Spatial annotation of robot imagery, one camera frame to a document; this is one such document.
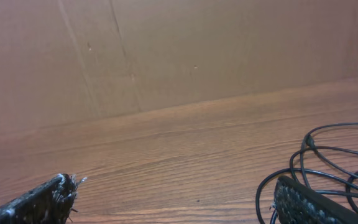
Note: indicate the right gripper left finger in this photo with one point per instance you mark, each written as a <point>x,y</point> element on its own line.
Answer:
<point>51,202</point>

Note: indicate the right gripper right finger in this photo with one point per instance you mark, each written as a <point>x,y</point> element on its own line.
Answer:
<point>296,203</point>

